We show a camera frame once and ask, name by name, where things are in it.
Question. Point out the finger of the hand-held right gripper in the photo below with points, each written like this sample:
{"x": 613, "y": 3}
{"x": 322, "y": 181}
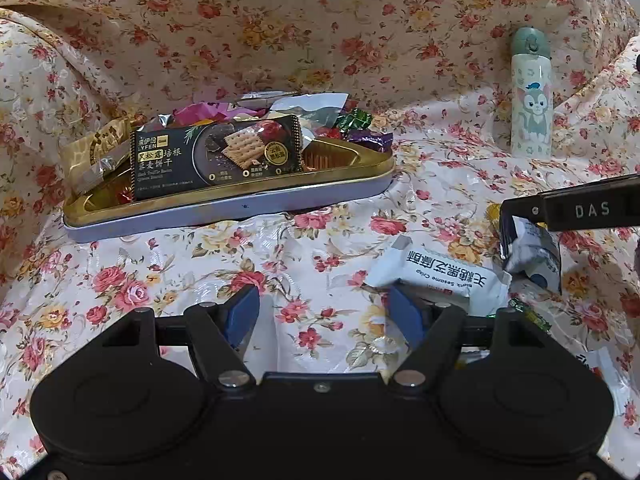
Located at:
{"x": 525, "y": 207}

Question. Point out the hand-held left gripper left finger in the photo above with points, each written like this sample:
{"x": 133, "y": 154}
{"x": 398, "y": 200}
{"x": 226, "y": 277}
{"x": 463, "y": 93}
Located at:
{"x": 243, "y": 311}

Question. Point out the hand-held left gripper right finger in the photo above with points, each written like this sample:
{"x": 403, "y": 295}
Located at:
{"x": 402, "y": 311}

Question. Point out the white and dark blue packet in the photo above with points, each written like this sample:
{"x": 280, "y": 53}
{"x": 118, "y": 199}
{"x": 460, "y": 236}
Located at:
{"x": 532, "y": 255}

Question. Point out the white sesame crisp packet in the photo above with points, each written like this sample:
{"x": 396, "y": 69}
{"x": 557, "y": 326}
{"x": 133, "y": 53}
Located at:
{"x": 445, "y": 275}

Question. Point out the gold tin tray lilac side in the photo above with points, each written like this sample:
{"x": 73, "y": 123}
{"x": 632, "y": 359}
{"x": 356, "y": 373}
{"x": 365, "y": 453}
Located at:
{"x": 225, "y": 212}

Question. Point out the pale green cartoon bottle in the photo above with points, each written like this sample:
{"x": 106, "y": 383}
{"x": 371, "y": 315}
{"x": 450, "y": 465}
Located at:
{"x": 531, "y": 105}

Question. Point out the black cracker packet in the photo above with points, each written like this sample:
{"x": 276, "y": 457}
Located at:
{"x": 210, "y": 157}

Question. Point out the purple wrapped candy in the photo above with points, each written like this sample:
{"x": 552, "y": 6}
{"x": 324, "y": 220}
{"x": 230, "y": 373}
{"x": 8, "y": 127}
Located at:
{"x": 370, "y": 140}

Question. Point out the green wrapped candy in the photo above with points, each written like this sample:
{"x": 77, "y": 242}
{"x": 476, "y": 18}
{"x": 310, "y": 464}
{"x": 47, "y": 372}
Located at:
{"x": 355, "y": 120}

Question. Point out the red wrapped candy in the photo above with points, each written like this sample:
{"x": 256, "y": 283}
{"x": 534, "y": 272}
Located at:
{"x": 330, "y": 133}

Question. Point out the pink snack packet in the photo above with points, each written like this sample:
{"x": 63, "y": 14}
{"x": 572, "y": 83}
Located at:
{"x": 200, "y": 112}

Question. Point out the silver foil packet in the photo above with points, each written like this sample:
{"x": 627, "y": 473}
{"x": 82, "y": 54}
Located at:
{"x": 310, "y": 107}

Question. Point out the gold brown snack packet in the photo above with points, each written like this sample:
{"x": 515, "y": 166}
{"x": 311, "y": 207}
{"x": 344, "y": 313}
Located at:
{"x": 95, "y": 152}

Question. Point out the floral sofa cover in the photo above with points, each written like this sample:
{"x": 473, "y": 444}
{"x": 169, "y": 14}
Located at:
{"x": 320, "y": 35}

